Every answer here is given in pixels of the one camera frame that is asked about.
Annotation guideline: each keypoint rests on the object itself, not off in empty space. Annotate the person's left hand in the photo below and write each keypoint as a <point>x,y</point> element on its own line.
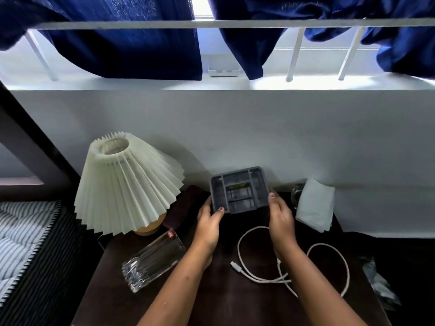
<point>207,234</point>

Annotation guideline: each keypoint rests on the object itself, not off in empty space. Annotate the clear glass ashtray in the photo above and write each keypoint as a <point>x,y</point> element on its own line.
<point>296,196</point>

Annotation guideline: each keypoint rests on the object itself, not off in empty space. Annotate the blue curtain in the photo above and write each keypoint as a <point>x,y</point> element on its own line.
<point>119,47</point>
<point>244,47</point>
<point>401,47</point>

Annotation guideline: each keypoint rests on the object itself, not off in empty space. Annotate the dark maroon case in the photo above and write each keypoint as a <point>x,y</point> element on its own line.
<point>183,207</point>

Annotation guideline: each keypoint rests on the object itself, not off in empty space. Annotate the grey tissue box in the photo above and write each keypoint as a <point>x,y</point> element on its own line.
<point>217,186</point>

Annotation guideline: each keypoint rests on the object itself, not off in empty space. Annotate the person's left forearm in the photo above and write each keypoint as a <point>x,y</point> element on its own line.
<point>176,291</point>

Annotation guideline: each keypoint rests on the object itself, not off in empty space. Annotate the white window railing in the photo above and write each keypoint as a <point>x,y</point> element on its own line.
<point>170,24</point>

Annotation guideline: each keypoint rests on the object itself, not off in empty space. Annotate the person's right forearm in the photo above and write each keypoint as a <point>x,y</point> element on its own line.
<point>316,291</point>

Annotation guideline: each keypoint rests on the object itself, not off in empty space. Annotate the cream pleated table lamp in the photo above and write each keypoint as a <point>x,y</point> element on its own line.
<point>125,183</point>

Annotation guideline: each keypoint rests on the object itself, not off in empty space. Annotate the clear plastic bag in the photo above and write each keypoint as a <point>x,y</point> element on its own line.
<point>380,285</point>

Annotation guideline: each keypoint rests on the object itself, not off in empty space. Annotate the dark wooden bedside table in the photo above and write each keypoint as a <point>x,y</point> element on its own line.
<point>221,302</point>

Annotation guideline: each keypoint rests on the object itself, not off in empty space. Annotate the clear drinking glass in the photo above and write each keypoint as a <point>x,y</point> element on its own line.
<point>153,261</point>

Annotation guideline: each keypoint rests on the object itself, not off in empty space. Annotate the person's right hand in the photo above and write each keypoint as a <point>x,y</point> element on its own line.
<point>283,227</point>

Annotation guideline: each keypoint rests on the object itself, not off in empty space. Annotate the white tissue stack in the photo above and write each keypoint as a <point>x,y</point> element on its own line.
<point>314,207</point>

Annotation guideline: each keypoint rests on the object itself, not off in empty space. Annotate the striped mattress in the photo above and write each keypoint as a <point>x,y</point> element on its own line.
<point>20,241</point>

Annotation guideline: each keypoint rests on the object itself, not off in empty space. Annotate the dark wooden bed frame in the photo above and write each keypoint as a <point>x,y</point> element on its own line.
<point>34,156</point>

